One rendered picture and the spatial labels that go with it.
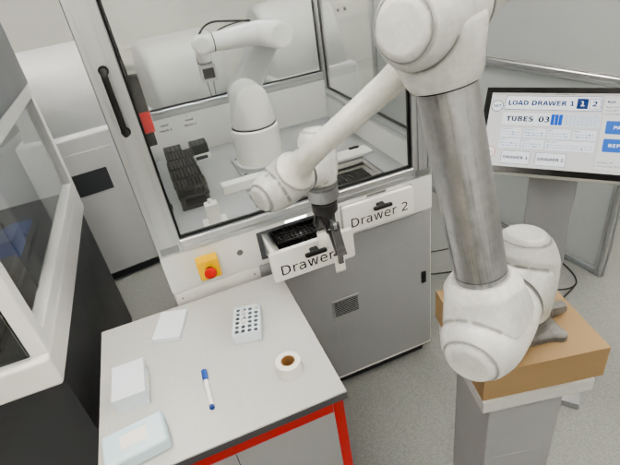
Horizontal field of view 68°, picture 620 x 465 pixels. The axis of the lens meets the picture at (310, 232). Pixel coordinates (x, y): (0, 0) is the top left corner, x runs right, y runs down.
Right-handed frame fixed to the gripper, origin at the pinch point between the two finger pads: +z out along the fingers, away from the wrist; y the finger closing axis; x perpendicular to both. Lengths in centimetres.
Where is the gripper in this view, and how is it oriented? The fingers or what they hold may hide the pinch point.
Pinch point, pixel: (331, 256)
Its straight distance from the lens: 142.0
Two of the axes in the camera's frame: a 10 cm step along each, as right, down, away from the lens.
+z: 1.4, 8.4, 5.3
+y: -3.5, -4.6, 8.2
